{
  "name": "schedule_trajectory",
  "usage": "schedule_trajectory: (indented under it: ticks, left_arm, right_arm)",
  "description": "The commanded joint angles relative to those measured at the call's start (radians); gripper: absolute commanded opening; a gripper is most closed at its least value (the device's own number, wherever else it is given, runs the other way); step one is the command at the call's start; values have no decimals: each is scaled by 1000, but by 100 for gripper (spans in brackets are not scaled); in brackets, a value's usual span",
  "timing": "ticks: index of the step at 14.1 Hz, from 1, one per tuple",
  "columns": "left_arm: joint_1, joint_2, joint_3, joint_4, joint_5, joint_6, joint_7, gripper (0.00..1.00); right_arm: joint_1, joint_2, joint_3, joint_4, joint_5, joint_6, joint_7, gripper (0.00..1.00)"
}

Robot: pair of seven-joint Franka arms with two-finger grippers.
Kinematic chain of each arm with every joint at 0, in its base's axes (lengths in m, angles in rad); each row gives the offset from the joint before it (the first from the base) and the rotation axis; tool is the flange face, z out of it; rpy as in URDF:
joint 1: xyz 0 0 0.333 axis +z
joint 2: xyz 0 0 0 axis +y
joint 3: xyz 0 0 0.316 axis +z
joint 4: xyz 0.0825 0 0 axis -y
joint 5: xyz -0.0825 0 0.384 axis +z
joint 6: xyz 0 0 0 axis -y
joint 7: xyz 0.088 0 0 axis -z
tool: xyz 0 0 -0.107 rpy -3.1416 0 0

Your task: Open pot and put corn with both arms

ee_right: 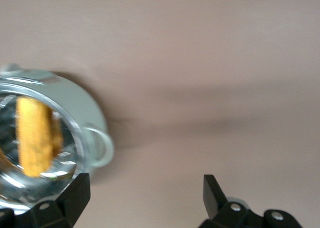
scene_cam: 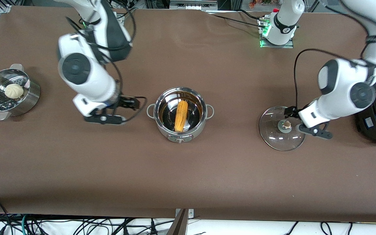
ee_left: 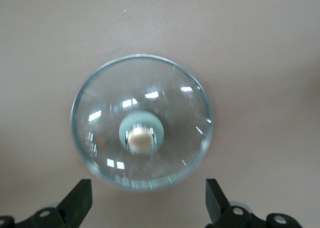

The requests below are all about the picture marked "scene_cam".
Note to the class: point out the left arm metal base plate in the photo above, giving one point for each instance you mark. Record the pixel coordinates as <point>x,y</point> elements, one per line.
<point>290,44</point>

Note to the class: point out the metal table edge bracket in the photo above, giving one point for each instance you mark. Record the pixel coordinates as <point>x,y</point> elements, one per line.
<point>190,213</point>

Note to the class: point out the grey steel cooking pot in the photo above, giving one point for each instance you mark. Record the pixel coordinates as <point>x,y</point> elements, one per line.
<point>188,137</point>

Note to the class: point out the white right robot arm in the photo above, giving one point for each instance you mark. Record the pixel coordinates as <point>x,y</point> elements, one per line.
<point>83,71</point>

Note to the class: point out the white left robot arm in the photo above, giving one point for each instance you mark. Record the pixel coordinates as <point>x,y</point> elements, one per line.
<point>344,88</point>

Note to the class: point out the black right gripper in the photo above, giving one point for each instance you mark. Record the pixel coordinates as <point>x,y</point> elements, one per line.
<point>126,101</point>

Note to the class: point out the yellow corn cob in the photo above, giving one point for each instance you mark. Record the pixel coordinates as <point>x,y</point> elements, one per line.
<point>181,116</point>

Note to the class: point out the white steamed bun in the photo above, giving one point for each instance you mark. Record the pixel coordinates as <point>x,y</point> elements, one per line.
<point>13,91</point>

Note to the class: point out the grey power strip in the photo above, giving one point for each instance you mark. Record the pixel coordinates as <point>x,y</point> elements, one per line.
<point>193,5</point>

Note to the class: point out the steel steamer pot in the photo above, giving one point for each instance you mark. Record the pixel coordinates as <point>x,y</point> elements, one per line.
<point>28,98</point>

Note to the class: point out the glass pot lid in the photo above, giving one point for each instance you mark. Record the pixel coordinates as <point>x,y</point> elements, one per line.
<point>279,137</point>

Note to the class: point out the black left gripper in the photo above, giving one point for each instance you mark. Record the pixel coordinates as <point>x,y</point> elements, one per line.
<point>291,111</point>

